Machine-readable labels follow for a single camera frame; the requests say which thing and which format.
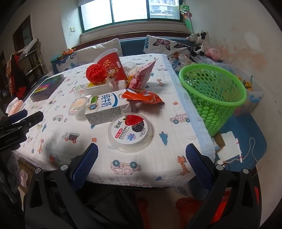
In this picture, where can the pink plush toy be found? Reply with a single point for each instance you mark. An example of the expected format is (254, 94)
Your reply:
(213, 54)

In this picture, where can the beige printed cloth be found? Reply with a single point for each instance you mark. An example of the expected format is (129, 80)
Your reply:
(185, 59)

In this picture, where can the white foam block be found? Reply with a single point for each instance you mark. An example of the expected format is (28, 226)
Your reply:
(228, 139)

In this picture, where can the small clear pudding cup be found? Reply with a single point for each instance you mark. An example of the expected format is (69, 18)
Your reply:
(77, 105)

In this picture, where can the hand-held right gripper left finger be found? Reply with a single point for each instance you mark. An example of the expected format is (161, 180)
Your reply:
(87, 164)

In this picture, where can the pink snack bag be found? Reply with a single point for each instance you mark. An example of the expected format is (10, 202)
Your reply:
(143, 72)

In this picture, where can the red woven ball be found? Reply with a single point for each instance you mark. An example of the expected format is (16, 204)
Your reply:
(95, 73)

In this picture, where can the red plastic bag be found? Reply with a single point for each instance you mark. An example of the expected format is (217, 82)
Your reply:
(187, 207)

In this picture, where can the blue floor mat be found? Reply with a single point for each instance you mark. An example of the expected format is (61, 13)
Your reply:
(242, 127)

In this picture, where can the round yogurt tub berry lid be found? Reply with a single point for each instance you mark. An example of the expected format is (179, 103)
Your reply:
(130, 130)

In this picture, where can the green framed window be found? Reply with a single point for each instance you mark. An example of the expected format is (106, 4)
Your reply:
(130, 8)

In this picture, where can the white milk carton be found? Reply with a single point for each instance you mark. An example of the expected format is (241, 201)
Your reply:
(105, 110)

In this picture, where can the red black hanging clothes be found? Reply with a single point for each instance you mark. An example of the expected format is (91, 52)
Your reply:
(17, 77)

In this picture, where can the green plastic basket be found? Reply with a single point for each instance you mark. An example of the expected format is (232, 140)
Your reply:
(211, 99)

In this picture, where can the brown cardboard piece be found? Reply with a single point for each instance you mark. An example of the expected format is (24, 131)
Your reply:
(217, 141)

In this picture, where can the white marker stick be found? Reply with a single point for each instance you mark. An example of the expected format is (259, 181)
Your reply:
(239, 150)

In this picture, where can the white pillow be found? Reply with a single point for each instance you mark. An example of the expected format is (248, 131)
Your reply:
(97, 49)

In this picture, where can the grey white plush toy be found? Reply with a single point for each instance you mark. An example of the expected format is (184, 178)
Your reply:
(192, 37)

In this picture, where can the pale pink packet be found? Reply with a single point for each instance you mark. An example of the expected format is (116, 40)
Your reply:
(13, 106)

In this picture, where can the small orange toy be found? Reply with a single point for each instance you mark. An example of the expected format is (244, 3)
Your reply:
(68, 51)

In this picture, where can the yellow toy truck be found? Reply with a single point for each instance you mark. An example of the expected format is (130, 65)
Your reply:
(247, 83)

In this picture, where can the grey patterned cushion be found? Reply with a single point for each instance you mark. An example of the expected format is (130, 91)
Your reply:
(199, 59)

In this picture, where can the butterfly print pillow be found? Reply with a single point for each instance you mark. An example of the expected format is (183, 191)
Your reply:
(163, 45)

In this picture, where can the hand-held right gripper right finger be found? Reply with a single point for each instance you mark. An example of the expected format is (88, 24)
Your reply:
(198, 163)

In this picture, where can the clear plastic cup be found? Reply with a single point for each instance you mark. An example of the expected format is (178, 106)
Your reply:
(128, 66)

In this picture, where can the dark colourful printed box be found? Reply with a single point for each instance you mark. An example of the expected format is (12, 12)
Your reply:
(46, 87)

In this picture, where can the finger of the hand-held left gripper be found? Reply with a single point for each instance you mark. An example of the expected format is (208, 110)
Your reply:
(18, 115)
(32, 119)

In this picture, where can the colourful pinwheel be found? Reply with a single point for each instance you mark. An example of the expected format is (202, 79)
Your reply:
(186, 13)

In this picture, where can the white paper sheet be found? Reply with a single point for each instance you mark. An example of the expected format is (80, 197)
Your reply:
(228, 155)

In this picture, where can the blue sofa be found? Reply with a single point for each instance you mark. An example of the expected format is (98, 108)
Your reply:
(132, 46)

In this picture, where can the cow plush toy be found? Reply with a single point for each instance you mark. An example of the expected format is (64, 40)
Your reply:
(201, 44)

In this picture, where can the metal shelf rack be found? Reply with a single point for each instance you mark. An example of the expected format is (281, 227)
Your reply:
(33, 59)

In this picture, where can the clear plastic storage bin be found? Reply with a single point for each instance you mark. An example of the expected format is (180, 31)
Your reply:
(253, 99)

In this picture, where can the red paper cup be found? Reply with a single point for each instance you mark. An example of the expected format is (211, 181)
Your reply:
(110, 63)

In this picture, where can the orange snack wrapper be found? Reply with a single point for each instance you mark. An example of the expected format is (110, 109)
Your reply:
(141, 95)

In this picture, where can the crumpled white tissue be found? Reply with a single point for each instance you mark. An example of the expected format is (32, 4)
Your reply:
(134, 70)

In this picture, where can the butterfly print cushion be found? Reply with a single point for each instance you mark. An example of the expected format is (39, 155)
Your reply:
(66, 63)

